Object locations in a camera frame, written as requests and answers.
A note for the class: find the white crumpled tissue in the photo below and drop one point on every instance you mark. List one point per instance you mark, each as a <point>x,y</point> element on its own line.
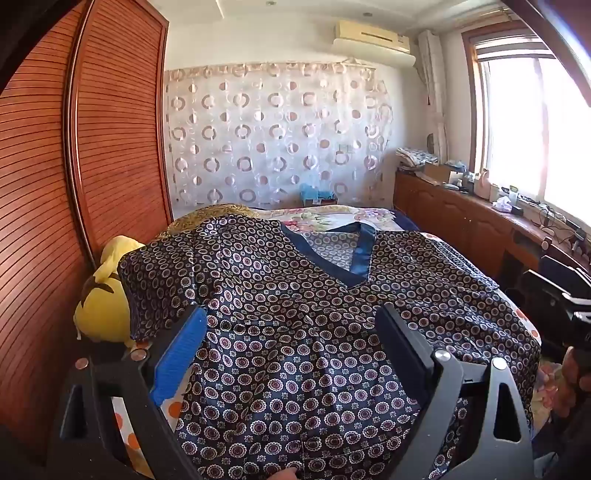
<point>502,203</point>

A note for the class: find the wooden framed window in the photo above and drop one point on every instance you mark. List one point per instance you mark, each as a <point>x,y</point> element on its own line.
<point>517,138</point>

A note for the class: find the gold patterned cloth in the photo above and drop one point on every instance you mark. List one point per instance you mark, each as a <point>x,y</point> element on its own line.
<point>203,214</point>

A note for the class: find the wooden sliding wardrobe door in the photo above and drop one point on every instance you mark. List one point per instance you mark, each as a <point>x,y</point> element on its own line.
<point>46,184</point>

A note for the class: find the person's right hand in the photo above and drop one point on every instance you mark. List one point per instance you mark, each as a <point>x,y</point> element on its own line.
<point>572,383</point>

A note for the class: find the pink bottle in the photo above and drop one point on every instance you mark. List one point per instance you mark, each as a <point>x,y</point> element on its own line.
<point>482,184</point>

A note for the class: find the cream wall air conditioner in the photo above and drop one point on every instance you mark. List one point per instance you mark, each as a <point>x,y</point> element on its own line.
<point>369,34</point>

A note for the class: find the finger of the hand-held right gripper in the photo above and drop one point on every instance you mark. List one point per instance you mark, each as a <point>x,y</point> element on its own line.
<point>568,277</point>
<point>549,293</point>

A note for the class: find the orange fruit print cloth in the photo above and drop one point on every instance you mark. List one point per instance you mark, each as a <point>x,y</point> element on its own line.
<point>138,461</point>

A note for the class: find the tied pale window curtain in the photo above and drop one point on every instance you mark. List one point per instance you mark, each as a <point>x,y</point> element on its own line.
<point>431,83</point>

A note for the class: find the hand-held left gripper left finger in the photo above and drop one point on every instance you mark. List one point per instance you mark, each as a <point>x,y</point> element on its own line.
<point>180,355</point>

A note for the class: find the floral blanket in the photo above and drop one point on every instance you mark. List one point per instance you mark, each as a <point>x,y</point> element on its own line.
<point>323,217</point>

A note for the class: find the cardboard box with blue cloth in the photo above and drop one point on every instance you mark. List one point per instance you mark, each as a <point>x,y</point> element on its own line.
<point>316,194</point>

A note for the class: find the navy circle-patterned shirt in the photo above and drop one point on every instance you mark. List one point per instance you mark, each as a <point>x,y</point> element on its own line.
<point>295,323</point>

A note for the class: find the floral quilt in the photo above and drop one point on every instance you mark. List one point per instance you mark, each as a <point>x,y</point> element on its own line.
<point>406,219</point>

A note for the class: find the yellow plush toy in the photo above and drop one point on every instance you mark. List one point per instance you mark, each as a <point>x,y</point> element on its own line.
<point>106,300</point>

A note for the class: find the low wooden cabinet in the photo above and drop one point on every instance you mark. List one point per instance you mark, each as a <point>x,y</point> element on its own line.
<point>452,217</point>

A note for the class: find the sheer circle-patterned curtain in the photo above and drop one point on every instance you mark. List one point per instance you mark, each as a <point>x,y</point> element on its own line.
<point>277,138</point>

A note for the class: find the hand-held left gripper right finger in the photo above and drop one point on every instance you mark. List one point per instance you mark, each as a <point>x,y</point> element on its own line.
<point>401,350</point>

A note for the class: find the brown cardboard box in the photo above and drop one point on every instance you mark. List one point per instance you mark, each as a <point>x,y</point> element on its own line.
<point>436,171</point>

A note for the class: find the stack of folded cloths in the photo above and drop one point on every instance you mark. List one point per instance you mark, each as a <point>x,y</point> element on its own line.
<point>415,157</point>

